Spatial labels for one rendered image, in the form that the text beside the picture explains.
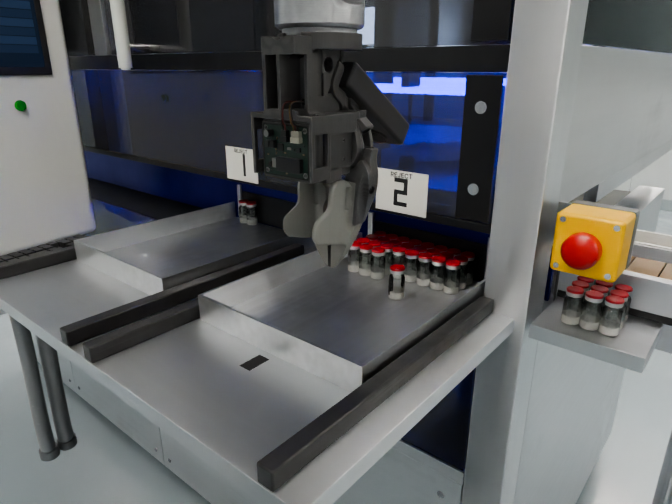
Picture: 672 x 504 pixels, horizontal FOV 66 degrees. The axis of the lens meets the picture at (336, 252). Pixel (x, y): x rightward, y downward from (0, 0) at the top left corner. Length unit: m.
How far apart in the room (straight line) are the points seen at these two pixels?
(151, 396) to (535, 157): 0.49
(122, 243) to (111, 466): 1.04
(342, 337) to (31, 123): 0.90
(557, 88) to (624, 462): 1.53
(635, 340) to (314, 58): 0.50
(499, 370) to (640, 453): 1.34
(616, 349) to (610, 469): 1.28
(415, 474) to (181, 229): 0.62
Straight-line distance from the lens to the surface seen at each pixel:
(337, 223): 0.47
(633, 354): 0.68
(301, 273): 0.79
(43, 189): 1.32
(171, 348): 0.63
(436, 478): 0.91
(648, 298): 0.77
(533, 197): 0.65
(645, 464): 2.02
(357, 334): 0.63
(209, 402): 0.53
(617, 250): 0.64
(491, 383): 0.77
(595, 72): 0.77
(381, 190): 0.75
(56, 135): 1.33
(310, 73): 0.43
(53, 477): 1.93
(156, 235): 1.03
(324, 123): 0.42
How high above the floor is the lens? 1.19
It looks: 20 degrees down
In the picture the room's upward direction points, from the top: straight up
